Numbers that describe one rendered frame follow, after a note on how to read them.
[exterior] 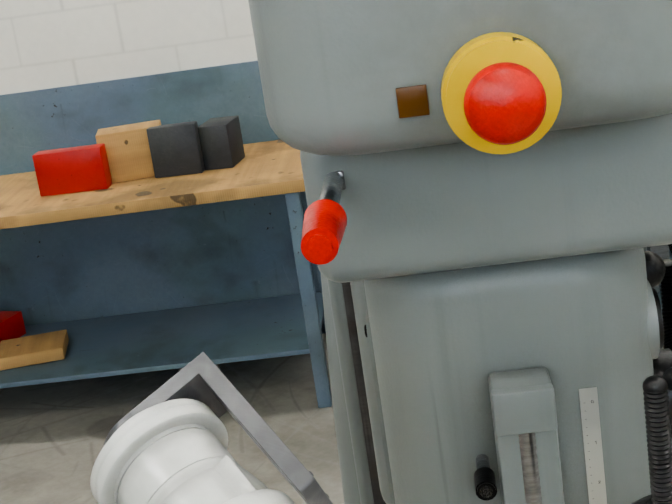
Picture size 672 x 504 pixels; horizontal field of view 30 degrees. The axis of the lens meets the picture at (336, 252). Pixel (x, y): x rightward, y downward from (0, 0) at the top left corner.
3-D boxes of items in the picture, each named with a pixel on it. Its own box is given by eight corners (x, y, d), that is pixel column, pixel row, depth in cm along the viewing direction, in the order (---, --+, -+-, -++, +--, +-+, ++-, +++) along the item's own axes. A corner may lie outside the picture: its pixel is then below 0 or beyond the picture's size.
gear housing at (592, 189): (710, 246, 77) (701, 84, 74) (316, 292, 79) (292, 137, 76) (620, 133, 109) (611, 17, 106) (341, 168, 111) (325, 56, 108)
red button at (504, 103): (552, 143, 61) (544, 61, 59) (469, 153, 61) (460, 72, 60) (544, 129, 64) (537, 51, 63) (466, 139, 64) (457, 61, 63)
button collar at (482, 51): (567, 147, 64) (556, 29, 62) (449, 162, 64) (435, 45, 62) (562, 138, 65) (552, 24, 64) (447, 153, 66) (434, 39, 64)
